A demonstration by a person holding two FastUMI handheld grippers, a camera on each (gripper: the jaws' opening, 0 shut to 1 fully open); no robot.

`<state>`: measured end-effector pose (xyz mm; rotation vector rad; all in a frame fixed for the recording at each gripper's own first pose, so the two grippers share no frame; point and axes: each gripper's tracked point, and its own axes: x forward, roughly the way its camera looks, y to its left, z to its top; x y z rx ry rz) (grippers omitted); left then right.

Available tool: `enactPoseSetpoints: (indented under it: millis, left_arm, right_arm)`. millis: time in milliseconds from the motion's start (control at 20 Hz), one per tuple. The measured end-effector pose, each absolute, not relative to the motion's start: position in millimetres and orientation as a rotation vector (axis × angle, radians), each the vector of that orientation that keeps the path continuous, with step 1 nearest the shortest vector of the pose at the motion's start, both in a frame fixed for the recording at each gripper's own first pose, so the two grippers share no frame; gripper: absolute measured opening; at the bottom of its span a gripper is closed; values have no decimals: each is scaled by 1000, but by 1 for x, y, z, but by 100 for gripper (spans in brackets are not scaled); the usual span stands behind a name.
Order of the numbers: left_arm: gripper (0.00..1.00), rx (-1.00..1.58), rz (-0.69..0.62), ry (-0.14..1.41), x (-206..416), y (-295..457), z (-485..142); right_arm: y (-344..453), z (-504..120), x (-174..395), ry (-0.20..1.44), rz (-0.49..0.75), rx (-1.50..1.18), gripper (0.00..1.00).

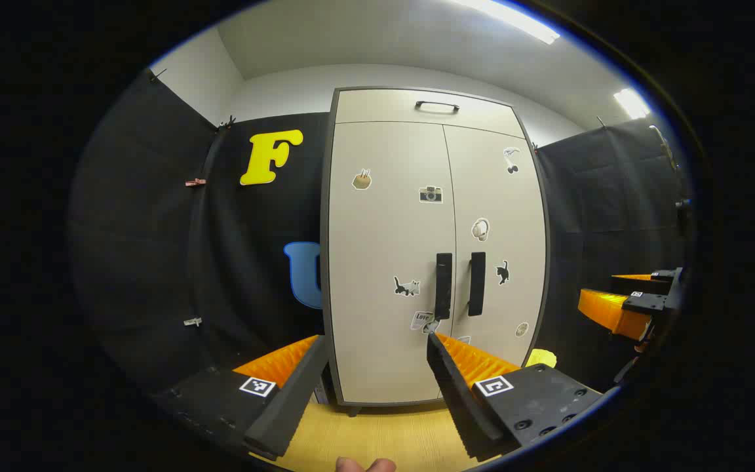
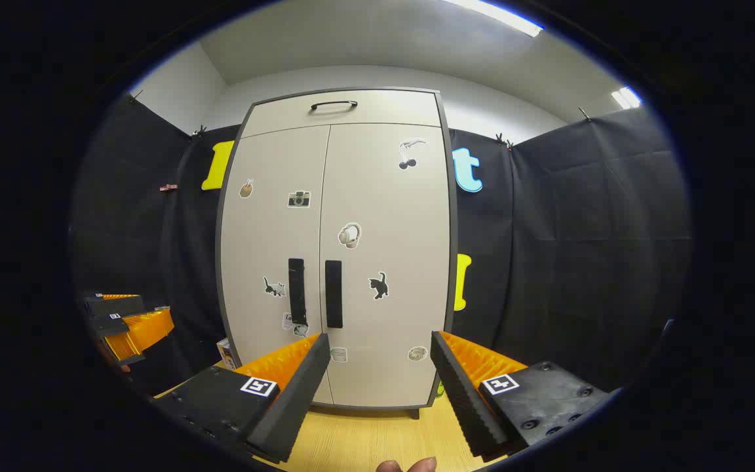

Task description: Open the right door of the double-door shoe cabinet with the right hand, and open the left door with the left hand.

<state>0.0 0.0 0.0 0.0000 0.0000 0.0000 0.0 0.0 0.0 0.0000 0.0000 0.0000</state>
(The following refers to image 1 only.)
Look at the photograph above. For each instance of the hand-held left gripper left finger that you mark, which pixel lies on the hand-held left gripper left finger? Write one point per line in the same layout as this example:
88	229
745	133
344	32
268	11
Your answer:
291	401

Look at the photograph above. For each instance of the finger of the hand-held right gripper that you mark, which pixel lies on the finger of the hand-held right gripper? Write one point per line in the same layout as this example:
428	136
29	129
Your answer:
607	311
643	283

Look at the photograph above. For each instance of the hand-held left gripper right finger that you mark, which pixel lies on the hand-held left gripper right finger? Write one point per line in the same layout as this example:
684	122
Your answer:
455	401

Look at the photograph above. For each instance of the beige double-door shoe cabinet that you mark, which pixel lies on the beige double-door shoe cabinet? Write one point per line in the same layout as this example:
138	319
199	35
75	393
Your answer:
331	262

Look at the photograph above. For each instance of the beige cabinet door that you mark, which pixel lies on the beige cabinet door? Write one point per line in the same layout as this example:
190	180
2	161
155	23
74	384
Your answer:
502	196
384	236

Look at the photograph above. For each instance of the beige cabinet drawer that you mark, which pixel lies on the beige cabinet drawer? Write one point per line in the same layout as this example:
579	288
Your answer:
377	108

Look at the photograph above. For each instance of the yellow knobbly toy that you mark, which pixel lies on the yellow knobbly toy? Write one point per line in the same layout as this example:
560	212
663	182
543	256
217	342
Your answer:
541	358

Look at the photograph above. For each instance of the small white clip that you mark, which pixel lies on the small white clip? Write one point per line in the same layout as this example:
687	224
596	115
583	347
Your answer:
192	321

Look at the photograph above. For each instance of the short ceiling light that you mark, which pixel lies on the short ceiling light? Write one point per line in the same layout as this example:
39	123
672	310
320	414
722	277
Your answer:
632	103

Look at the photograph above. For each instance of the black backdrop cloth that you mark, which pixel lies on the black backdrop cloth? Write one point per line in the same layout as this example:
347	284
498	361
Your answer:
141	249

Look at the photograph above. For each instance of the red and white clip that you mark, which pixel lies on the red and white clip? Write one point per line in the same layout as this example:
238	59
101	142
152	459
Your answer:
195	181

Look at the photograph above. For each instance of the long ceiling light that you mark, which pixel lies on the long ceiling light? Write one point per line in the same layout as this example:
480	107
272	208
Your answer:
515	18

